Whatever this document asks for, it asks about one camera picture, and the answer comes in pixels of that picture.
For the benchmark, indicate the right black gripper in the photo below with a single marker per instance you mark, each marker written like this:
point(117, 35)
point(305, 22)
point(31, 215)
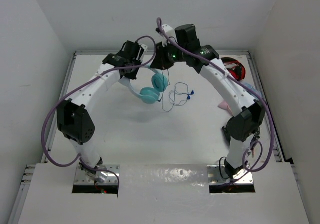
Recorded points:
point(160, 61)

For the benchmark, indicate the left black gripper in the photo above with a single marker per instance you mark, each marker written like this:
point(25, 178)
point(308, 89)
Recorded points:
point(138, 62)

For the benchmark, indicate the teal cat-ear headphones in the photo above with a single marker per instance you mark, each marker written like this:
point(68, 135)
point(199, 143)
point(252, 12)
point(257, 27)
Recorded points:
point(149, 95)

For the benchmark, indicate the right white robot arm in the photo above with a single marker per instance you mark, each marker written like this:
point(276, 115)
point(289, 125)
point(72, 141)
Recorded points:
point(242, 129)

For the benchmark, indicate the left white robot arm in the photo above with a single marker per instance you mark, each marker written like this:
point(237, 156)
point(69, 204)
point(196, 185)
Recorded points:
point(74, 113)

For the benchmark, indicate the red headphones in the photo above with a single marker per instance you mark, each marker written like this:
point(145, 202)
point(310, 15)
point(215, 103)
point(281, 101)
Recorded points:
point(235, 68)

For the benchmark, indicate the light blue headphones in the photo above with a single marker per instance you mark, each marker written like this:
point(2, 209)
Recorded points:
point(252, 88)

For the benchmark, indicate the black headphones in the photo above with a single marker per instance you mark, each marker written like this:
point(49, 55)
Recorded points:
point(226, 134)

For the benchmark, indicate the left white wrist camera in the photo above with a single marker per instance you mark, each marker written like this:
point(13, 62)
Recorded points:
point(142, 51)

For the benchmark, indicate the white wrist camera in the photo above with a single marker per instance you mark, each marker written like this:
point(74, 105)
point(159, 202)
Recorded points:
point(169, 31)
point(142, 51)

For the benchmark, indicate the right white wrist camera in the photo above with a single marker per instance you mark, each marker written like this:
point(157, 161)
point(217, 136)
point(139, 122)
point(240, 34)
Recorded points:
point(169, 31)

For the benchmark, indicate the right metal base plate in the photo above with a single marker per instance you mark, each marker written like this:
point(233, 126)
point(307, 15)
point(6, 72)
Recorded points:
point(217, 176)

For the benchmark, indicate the metal base plate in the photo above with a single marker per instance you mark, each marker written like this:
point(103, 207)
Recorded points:
point(108, 175)
point(217, 176)

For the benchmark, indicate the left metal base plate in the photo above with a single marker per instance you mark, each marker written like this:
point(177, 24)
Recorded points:
point(108, 175)

